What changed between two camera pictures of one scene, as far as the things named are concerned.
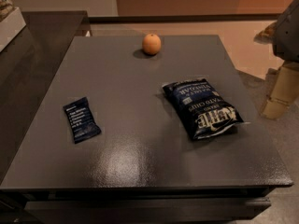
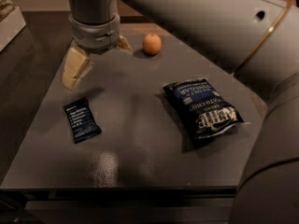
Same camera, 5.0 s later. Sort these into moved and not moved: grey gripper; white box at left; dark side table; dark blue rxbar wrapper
Moved: grey gripper
Not moved: dark side table; white box at left; dark blue rxbar wrapper
